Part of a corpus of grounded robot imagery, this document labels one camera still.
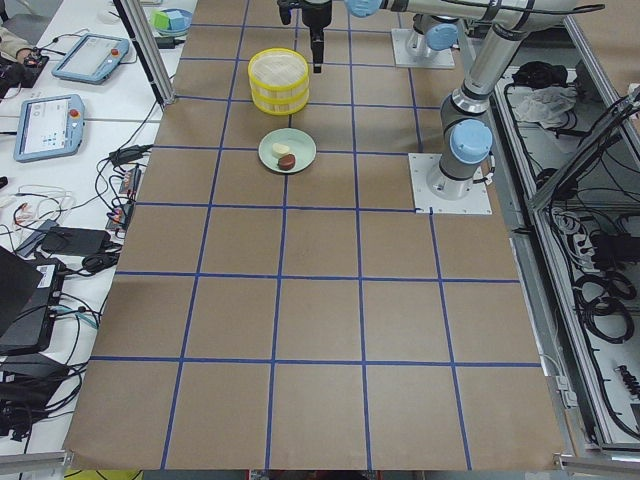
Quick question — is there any black power adapter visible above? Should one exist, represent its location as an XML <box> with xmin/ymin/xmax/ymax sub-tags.
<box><xmin>40</xmin><ymin>226</ymin><xmax>110</xmax><ymax>256</ymax></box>

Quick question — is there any aluminium frame post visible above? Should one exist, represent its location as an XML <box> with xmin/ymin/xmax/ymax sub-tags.
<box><xmin>114</xmin><ymin>0</ymin><xmax>175</xmax><ymax>109</ymax></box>

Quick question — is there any black laptop computer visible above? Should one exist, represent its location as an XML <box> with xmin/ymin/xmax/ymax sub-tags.
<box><xmin>1</xmin><ymin>248</ymin><xmax>64</xmax><ymax>356</ymax></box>

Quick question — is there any blue plate with blocks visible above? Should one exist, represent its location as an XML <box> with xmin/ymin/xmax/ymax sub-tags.
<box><xmin>150</xmin><ymin>8</ymin><xmax>193</xmax><ymax>37</ymax></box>

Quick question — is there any green foam block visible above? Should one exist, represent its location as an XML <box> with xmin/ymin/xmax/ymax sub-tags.
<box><xmin>152</xmin><ymin>11</ymin><xmax>171</xmax><ymax>30</ymax></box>

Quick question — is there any cream white bun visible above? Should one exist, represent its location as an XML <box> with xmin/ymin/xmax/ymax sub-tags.
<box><xmin>271</xmin><ymin>143</ymin><xmax>291</xmax><ymax>158</ymax></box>

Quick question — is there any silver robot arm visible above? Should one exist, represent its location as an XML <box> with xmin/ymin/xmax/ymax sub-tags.
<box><xmin>406</xmin><ymin>14</ymin><xmax>458</xmax><ymax>59</ymax></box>
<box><xmin>345</xmin><ymin>1</ymin><xmax>577</xmax><ymax>200</ymax></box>

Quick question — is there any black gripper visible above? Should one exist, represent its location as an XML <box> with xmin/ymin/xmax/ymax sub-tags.
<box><xmin>277</xmin><ymin>0</ymin><xmax>332</xmax><ymax>74</ymax></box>

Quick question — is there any pale green plate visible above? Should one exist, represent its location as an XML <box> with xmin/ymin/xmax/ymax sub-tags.
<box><xmin>258</xmin><ymin>128</ymin><xmax>317</xmax><ymax>174</ymax></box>

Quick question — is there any blue teach pendant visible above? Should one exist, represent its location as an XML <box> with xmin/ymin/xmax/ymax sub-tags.
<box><xmin>52</xmin><ymin>34</ymin><xmax>130</xmax><ymax>85</ymax></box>
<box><xmin>13</xmin><ymin>94</ymin><xmax>85</xmax><ymax>163</ymax></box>

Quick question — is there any white crumpled cloth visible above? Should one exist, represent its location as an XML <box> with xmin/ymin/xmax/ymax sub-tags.
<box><xmin>514</xmin><ymin>86</ymin><xmax>578</xmax><ymax>129</ymax></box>

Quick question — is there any yellow steamer layer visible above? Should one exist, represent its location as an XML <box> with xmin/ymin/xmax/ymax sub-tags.
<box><xmin>251</xmin><ymin>90</ymin><xmax>309</xmax><ymax>116</ymax></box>
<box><xmin>247</xmin><ymin>47</ymin><xmax>309</xmax><ymax>98</ymax></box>

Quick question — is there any blue foam block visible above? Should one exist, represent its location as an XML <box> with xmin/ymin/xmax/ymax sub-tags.
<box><xmin>167</xmin><ymin>10</ymin><xmax>187</xmax><ymax>31</ymax></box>

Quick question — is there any dark red bun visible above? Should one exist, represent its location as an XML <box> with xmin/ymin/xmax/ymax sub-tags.
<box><xmin>277</xmin><ymin>153</ymin><xmax>296</xmax><ymax>171</ymax></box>

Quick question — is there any upper blue teach pendant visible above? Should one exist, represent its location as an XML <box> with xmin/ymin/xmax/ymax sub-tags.
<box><xmin>52</xmin><ymin>34</ymin><xmax>130</xmax><ymax>85</ymax></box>

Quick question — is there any lower blue teach pendant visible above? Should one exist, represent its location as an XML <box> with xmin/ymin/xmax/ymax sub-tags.
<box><xmin>13</xmin><ymin>94</ymin><xmax>85</xmax><ymax>163</ymax></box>

